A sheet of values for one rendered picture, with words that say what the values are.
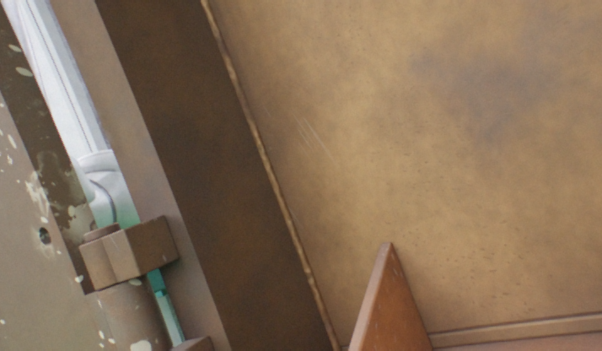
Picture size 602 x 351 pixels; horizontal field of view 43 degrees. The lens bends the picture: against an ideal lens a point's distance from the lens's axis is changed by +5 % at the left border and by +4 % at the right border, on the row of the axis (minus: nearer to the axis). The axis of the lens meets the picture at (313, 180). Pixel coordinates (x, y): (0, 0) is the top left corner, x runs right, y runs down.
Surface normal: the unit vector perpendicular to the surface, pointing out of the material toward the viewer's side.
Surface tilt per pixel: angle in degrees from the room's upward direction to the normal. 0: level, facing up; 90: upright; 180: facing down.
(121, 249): 90
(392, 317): 90
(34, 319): 90
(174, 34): 90
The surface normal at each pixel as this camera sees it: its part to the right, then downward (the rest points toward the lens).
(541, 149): -0.60, 0.24
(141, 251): 0.72, -0.26
